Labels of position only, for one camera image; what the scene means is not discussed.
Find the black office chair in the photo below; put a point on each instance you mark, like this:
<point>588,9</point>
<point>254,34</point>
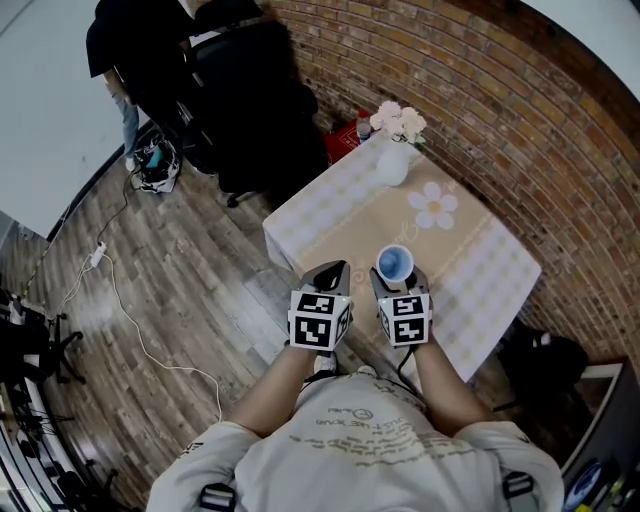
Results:
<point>255,105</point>

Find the table with checked floral cloth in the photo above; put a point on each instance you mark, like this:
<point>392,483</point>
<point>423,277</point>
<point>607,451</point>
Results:
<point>400,235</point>

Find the person's left forearm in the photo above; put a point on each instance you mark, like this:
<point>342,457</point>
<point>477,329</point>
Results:
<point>277,395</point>

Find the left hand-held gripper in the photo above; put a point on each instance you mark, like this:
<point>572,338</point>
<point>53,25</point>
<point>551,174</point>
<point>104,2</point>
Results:
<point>316,320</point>

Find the black chair with star base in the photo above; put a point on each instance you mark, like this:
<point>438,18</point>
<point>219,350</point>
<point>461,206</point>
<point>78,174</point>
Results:
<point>35,340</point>

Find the person's white shoe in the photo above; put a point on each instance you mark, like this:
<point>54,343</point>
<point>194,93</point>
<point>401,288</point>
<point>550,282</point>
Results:
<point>326,362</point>
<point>366,370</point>

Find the black swivel chair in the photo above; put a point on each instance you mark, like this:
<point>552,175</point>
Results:
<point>545,360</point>

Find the white power strip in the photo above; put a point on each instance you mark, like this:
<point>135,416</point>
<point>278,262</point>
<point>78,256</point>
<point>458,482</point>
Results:
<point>98,253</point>

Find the plastic bottle with red cap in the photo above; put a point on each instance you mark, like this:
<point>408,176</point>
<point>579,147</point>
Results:
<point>363,127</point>

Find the dark cabinet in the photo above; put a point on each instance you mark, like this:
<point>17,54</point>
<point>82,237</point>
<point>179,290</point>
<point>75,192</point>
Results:
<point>605,440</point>

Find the person's white printed shirt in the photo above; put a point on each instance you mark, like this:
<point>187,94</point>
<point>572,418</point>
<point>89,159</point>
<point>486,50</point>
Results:
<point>360,460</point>

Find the white container with blue inside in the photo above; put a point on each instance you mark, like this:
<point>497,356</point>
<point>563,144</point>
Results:
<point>395,264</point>

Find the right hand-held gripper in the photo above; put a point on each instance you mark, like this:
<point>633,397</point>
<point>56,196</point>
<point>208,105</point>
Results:
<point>406,320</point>

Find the person's right forearm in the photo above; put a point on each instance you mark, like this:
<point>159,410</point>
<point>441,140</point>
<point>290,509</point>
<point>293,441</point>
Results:
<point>447,390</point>

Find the white vase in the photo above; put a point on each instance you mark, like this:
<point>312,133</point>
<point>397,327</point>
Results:
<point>393,164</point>

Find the pale pink flower bunch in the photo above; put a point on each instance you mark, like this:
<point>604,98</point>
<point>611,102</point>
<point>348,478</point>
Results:
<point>400,121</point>

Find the black and white bag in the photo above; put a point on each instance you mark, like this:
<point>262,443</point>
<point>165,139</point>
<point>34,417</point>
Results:
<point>156,167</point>

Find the red box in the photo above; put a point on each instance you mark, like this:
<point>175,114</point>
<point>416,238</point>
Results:
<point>341,143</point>

